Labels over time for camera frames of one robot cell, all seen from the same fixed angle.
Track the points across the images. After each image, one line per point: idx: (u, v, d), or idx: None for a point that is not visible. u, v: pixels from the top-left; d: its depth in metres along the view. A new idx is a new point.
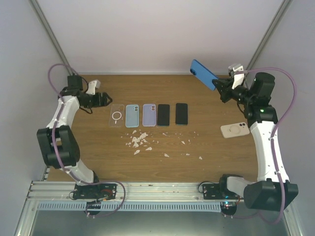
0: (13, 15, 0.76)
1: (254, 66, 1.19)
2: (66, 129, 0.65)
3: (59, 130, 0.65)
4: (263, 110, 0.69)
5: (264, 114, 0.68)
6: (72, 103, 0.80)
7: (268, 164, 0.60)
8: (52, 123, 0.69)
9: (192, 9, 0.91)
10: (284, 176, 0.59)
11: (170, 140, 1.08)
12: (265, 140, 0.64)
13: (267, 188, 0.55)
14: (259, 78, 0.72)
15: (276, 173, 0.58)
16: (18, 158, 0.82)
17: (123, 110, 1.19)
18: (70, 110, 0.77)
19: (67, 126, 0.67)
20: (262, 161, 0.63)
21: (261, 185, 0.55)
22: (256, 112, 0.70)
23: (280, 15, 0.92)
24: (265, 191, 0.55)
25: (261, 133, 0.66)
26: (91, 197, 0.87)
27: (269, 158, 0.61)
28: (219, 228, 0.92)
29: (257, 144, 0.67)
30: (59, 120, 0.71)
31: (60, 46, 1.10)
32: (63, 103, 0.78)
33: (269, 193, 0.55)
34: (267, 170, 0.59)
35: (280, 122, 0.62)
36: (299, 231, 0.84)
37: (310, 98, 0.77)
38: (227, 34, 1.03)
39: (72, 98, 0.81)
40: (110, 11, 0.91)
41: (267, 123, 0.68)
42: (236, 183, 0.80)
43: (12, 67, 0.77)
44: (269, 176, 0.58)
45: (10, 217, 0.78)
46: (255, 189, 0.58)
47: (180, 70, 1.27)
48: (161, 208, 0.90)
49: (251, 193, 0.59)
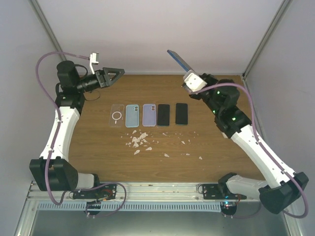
0: (13, 14, 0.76)
1: (254, 66, 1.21)
2: (60, 164, 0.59)
3: (54, 162, 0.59)
4: (235, 118, 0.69)
5: (237, 121, 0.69)
6: (71, 119, 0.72)
7: (272, 167, 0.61)
8: (47, 152, 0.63)
9: (192, 9, 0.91)
10: (290, 170, 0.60)
11: (170, 140, 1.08)
12: (254, 146, 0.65)
13: (287, 191, 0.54)
14: (223, 92, 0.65)
15: (284, 173, 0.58)
16: (18, 158, 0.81)
17: (123, 110, 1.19)
18: (67, 132, 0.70)
19: (63, 160, 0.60)
20: (264, 166, 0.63)
21: (283, 192, 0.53)
22: (231, 124, 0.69)
23: (280, 15, 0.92)
24: (287, 196, 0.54)
25: (246, 140, 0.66)
26: (91, 197, 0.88)
27: (268, 161, 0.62)
28: (219, 228, 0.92)
29: (248, 151, 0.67)
30: (55, 147, 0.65)
31: (60, 46, 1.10)
32: (60, 121, 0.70)
33: (289, 196, 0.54)
34: (275, 174, 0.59)
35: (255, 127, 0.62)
36: (299, 230, 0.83)
37: (309, 98, 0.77)
38: (227, 33, 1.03)
39: (71, 111, 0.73)
40: (110, 11, 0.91)
41: (244, 128, 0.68)
42: (238, 186, 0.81)
43: (12, 66, 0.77)
44: (281, 180, 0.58)
45: (10, 217, 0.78)
46: (271, 197, 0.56)
47: (180, 70, 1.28)
48: (161, 208, 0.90)
49: (268, 201, 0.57)
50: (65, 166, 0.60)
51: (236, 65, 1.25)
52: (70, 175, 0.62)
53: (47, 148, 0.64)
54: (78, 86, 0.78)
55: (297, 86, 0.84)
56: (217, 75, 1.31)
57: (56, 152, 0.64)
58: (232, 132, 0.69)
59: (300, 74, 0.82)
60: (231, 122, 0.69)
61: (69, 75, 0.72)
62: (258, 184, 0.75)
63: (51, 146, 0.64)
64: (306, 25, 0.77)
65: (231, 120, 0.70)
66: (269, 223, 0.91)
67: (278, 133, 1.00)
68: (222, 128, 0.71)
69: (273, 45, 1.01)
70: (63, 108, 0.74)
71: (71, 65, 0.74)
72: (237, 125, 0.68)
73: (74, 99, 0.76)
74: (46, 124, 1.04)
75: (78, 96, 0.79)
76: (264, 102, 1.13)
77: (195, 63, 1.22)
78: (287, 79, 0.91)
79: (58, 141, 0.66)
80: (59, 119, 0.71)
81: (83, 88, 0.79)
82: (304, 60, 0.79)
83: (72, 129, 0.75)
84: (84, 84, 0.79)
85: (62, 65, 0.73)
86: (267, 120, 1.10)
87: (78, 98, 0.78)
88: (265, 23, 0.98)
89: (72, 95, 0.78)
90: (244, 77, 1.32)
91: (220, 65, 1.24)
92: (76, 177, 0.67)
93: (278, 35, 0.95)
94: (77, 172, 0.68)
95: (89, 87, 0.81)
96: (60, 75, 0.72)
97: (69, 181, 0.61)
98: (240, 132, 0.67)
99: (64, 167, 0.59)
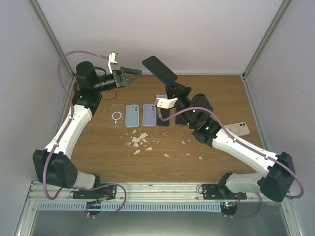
0: (14, 15, 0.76)
1: (254, 66, 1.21)
2: (60, 161, 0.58)
3: (56, 157, 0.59)
4: (208, 127, 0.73)
5: (211, 129, 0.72)
6: (82, 118, 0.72)
7: (256, 157, 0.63)
8: (52, 145, 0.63)
9: (192, 10, 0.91)
10: (271, 154, 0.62)
11: (170, 140, 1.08)
12: (233, 145, 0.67)
13: (277, 174, 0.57)
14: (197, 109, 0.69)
15: (267, 158, 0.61)
16: (18, 158, 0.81)
17: (123, 110, 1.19)
18: (76, 130, 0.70)
19: (64, 156, 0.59)
20: (248, 159, 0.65)
21: (274, 177, 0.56)
22: (207, 133, 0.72)
23: (280, 16, 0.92)
24: (278, 179, 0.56)
25: (225, 141, 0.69)
26: (91, 197, 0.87)
27: (250, 152, 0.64)
28: (219, 228, 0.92)
29: (232, 151, 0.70)
30: (60, 142, 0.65)
31: (60, 46, 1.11)
32: (71, 118, 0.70)
33: (281, 179, 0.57)
34: (261, 162, 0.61)
35: (226, 128, 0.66)
36: (299, 230, 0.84)
37: (308, 98, 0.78)
38: (227, 34, 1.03)
39: (84, 111, 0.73)
40: (110, 12, 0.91)
41: (219, 132, 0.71)
42: (238, 184, 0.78)
43: (13, 67, 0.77)
44: (267, 165, 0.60)
45: (10, 217, 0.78)
46: (268, 186, 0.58)
47: (180, 70, 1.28)
48: (161, 208, 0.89)
49: (268, 191, 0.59)
50: (65, 163, 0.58)
51: (236, 65, 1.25)
52: (69, 173, 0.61)
53: (52, 142, 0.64)
54: (95, 86, 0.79)
55: (297, 86, 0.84)
56: (217, 75, 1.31)
57: (60, 147, 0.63)
58: (210, 140, 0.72)
59: (300, 74, 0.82)
60: (206, 132, 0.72)
61: (86, 78, 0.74)
62: (255, 178, 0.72)
63: (57, 141, 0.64)
64: (306, 26, 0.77)
65: (205, 130, 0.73)
66: (269, 223, 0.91)
67: (277, 132, 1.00)
68: (201, 140, 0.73)
69: (272, 45, 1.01)
70: (77, 106, 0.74)
71: (89, 68, 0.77)
72: (213, 132, 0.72)
73: (90, 100, 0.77)
74: (46, 124, 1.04)
75: (94, 98, 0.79)
76: (263, 102, 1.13)
77: (194, 63, 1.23)
78: (287, 79, 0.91)
79: (64, 137, 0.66)
80: (72, 115, 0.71)
81: (100, 88, 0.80)
82: (304, 60, 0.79)
83: (82, 128, 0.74)
84: (101, 84, 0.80)
85: (81, 66, 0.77)
86: (267, 120, 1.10)
87: (93, 99, 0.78)
88: (265, 24, 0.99)
89: (89, 95, 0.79)
90: (244, 77, 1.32)
91: (220, 65, 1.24)
92: (75, 177, 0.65)
93: (278, 35, 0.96)
94: (76, 172, 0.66)
95: (106, 87, 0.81)
96: (78, 77, 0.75)
97: (65, 179, 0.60)
98: (216, 136, 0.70)
99: (63, 164, 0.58)
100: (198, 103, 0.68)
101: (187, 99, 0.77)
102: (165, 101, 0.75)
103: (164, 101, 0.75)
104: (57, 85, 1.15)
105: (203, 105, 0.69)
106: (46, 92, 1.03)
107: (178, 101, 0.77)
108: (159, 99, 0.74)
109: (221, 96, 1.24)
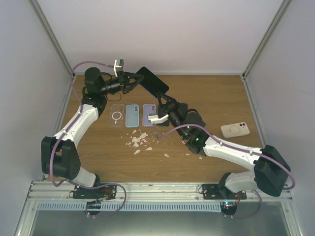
0: (15, 15, 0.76)
1: (254, 66, 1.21)
2: (68, 147, 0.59)
3: (63, 144, 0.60)
4: (198, 138, 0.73)
5: (201, 139, 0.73)
6: (90, 115, 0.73)
7: (243, 154, 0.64)
8: (60, 133, 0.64)
9: (193, 10, 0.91)
10: (257, 149, 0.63)
11: (170, 140, 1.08)
12: (220, 148, 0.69)
13: (265, 167, 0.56)
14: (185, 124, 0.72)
15: (252, 154, 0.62)
16: (18, 158, 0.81)
17: (123, 110, 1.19)
18: (84, 123, 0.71)
19: (71, 143, 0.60)
20: (236, 158, 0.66)
21: (261, 170, 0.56)
22: (199, 145, 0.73)
23: (280, 16, 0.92)
24: (267, 172, 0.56)
25: (212, 147, 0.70)
26: (91, 197, 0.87)
27: (236, 151, 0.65)
28: (219, 228, 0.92)
29: (221, 155, 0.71)
30: (68, 132, 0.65)
31: (60, 46, 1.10)
32: (80, 114, 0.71)
33: (269, 171, 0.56)
34: (248, 159, 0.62)
35: (210, 133, 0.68)
36: (299, 231, 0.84)
37: (309, 99, 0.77)
38: (228, 34, 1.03)
39: (91, 109, 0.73)
40: (110, 12, 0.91)
41: (208, 141, 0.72)
42: (237, 184, 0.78)
43: (14, 67, 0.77)
44: (253, 161, 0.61)
45: (10, 217, 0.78)
46: (261, 180, 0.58)
47: (180, 70, 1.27)
48: (160, 208, 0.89)
49: (264, 186, 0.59)
50: (72, 150, 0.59)
51: (236, 65, 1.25)
52: (73, 162, 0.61)
53: (61, 131, 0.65)
54: (102, 90, 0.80)
55: (297, 86, 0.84)
56: (217, 75, 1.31)
57: (69, 136, 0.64)
58: (202, 150, 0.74)
59: (300, 74, 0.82)
60: (197, 142, 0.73)
61: (94, 83, 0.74)
62: (252, 175, 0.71)
63: (66, 130, 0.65)
64: (306, 26, 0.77)
65: (196, 141, 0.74)
66: (269, 223, 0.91)
67: (277, 133, 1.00)
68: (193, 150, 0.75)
69: (272, 45, 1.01)
70: (86, 105, 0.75)
71: (98, 73, 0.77)
72: (203, 142, 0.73)
73: (98, 101, 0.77)
74: (47, 124, 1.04)
75: (101, 100, 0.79)
76: (263, 102, 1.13)
77: (195, 63, 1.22)
78: (287, 79, 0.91)
79: (73, 128, 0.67)
80: (80, 111, 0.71)
81: (107, 90, 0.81)
82: (304, 60, 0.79)
83: (88, 125, 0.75)
84: (108, 87, 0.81)
85: (89, 72, 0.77)
86: (267, 120, 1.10)
87: (100, 102, 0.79)
88: (265, 24, 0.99)
89: (96, 98, 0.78)
90: (244, 77, 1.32)
91: (221, 65, 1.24)
92: (78, 170, 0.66)
93: (278, 36, 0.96)
94: (79, 165, 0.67)
95: (112, 90, 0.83)
96: (86, 82, 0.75)
97: (70, 167, 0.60)
98: (206, 144, 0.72)
99: (71, 151, 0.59)
100: (193, 120, 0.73)
101: (180, 112, 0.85)
102: (157, 120, 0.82)
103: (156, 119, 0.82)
104: (58, 86, 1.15)
105: (197, 121, 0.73)
106: (46, 92, 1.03)
107: (171, 116, 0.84)
108: (152, 119, 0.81)
109: (221, 96, 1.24)
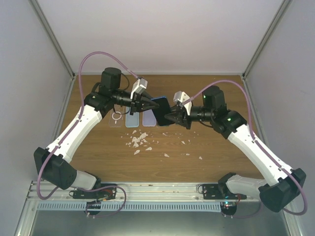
0: (15, 14, 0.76)
1: (254, 66, 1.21)
2: (58, 163, 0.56)
3: (54, 159, 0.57)
4: (230, 118, 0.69)
5: (233, 122, 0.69)
6: (90, 121, 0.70)
7: (270, 164, 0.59)
8: (53, 146, 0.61)
9: (192, 9, 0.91)
10: (287, 166, 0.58)
11: (170, 140, 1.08)
12: (249, 145, 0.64)
13: (286, 188, 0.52)
14: (208, 93, 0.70)
15: (281, 170, 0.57)
16: (18, 157, 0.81)
17: (123, 110, 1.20)
18: (81, 132, 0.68)
19: (63, 160, 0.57)
20: (261, 164, 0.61)
21: (280, 189, 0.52)
22: (226, 124, 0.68)
23: (280, 16, 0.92)
24: (286, 193, 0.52)
25: (242, 139, 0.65)
26: (91, 197, 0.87)
27: (266, 159, 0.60)
28: (219, 228, 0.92)
29: (244, 150, 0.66)
30: (62, 144, 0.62)
31: (60, 47, 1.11)
32: (78, 120, 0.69)
33: (287, 193, 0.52)
34: (273, 172, 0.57)
35: (251, 125, 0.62)
36: (299, 231, 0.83)
37: (309, 98, 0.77)
38: (227, 34, 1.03)
39: (95, 112, 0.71)
40: (109, 12, 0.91)
41: (240, 128, 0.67)
42: (239, 186, 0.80)
43: (14, 66, 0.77)
44: (279, 176, 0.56)
45: (10, 217, 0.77)
46: (271, 194, 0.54)
47: (180, 69, 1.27)
48: (160, 208, 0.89)
49: (268, 199, 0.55)
50: (63, 167, 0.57)
51: (236, 65, 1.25)
52: (65, 177, 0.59)
53: (54, 142, 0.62)
54: (112, 95, 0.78)
55: (297, 86, 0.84)
56: (217, 75, 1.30)
57: (62, 150, 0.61)
58: (228, 132, 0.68)
59: (299, 74, 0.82)
60: (227, 122, 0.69)
61: (110, 78, 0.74)
62: (258, 183, 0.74)
63: (59, 142, 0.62)
64: (306, 25, 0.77)
65: (226, 121, 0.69)
66: (269, 222, 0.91)
67: (278, 133, 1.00)
68: (219, 129, 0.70)
69: (272, 45, 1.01)
70: (87, 107, 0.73)
71: (118, 72, 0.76)
72: (234, 123, 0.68)
73: (103, 101, 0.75)
74: (46, 124, 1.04)
75: (107, 101, 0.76)
76: (263, 102, 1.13)
77: (195, 63, 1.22)
78: (287, 79, 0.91)
79: (67, 139, 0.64)
80: (79, 117, 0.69)
81: (116, 99, 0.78)
82: (304, 59, 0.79)
83: (90, 130, 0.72)
84: (118, 97, 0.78)
85: (111, 70, 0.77)
86: (267, 121, 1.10)
87: (106, 102, 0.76)
88: (265, 24, 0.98)
89: (103, 97, 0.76)
90: (244, 78, 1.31)
91: (220, 65, 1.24)
92: (73, 179, 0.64)
93: (278, 36, 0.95)
94: (76, 175, 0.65)
95: (121, 102, 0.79)
96: (104, 75, 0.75)
97: (62, 181, 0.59)
98: (237, 130, 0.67)
99: (61, 167, 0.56)
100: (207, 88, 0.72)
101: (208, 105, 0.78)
102: (186, 97, 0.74)
103: (186, 97, 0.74)
104: (57, 86, 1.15)
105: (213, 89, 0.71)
106: (46, 93, 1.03)
107: (192, 112, 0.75)
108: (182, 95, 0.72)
109: None
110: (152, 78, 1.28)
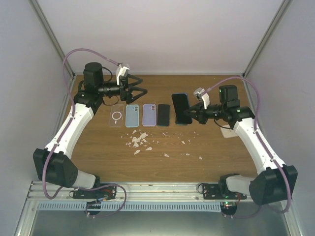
0: (14, 14, 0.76)
1: (254, 66, 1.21)
2: (60, 161, 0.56)
3: (55, 157, 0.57)
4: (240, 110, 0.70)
5: (242, 113, 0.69)
6: (83, 117, 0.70)
7: (263, 154, 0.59)
8: (52, 144, 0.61)
9: (193, 9, 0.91)
10: (280, 161, 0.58)
11: (170, 140, 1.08)
12: (250, 134, 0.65)
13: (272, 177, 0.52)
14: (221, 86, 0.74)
15: (272, 161, 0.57)
16: (18, 157, 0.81)
17: (123, 110, 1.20)
18: (77, 128, 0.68)
19: (64, 156, 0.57)
20: (255, 154, 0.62)
21: (264, 176, 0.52)
22: (234, 115, 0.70)
23: (280, 16, 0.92)
24: (270, 182, 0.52)
25: (245, 129, 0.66)
26: (91, 197, 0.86)
27: (261, 149, 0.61)
28: (219, 228, 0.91)
29: (245, 140, 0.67)
30: (60, 142, 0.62)
31: (60, 46, 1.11)
32: (72, 117, 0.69)
33: (272, 183, 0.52)
34: (264, 160, 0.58)
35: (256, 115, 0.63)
36: (299, 231, 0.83)
37: (309, 98, 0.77)
38: (227, 34, 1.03)
39: (86, 110, 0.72)
40: (109, 12, 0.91)
41: (247, 120, 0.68)
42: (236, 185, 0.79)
43: (13, 65, 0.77)
44: (267, 165, 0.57)
45: (10, 217, 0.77)
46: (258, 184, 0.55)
47: (180, 69, 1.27)
48: (160, 208, 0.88)
49: (256, 189, 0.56)
50: (65, 163, 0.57)
51: (236, 66, 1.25)
52: (68, 173, 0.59)
53: (53, 141, 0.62)
54: (99, 89, 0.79)
55: (297, 85, 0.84)
56: (217, 75, 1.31)
57: (61, 147, 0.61)
58: (235, 122, 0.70)
59: (300, 73, 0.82)
60: (236, 113, 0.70)
61: (94, 74, 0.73)
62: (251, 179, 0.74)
63: (57, 140, 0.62)
64: (306, 25, 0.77)
65: (235, 111, 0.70)
66: (269, 222, 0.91)
67: (278, 133, 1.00)
68: (227, 119, 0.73)
69: (272, 44, 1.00)
70: (79, 105, 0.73)
71: (98, 67, 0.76)
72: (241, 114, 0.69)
73: (92, 98, 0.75)
74: (46, 124, 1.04)
75: (96, 97, 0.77)
76: (263, 101, 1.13)
77: (196, 63, 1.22)
78: (287, 79, 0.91)
79: (65, 136, 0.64)
80: (73, 115, 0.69)
81: (104, 91, 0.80)
82: (304, 58, 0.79)
83: (83, 127, 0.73)
84: (106, 89, 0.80)
85: (89, 66, 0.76)
86: (267, 120, 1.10)
87: (95, 98, 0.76)
88: (265, 24, 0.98)
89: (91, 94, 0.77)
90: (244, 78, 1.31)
91: (221, 65, 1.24)
92: (75, 176, 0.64)
93: (278, 35, 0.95)
94: (77, 172, 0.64)
95: (110, 93, 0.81)
96: (85, 73, 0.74)
97: (65, 177, 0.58)
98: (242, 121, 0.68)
99: (63, 164, 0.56)
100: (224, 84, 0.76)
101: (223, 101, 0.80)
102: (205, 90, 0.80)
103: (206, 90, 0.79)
104: (57, 85, 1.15)
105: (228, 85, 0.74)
106: (46, 92, 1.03)
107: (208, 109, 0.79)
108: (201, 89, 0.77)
109: None
110: (153, 78, 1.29)
